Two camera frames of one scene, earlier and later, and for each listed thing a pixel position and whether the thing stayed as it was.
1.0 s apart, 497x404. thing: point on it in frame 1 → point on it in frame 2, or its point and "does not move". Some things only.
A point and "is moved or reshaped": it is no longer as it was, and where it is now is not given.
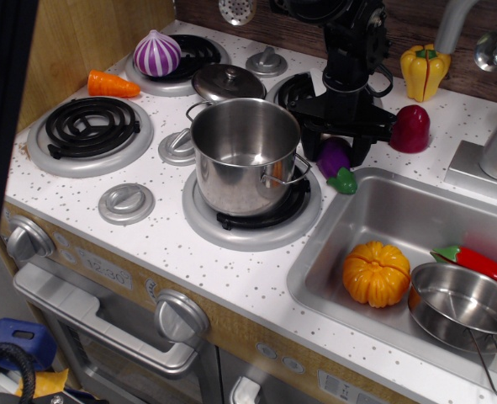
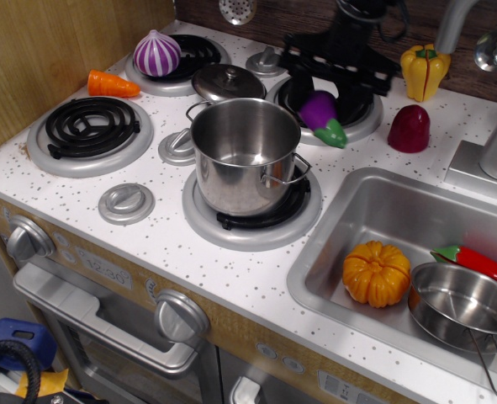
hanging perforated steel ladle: x=237 y=12 does not move
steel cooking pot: x=245 y=153 does not move
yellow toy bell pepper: x=424 y=70 does not move
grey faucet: x=453 y=20 does not move
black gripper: x=346 y=112 → x=345 y=56
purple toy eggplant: x=333 y=162 is moved or reshaped
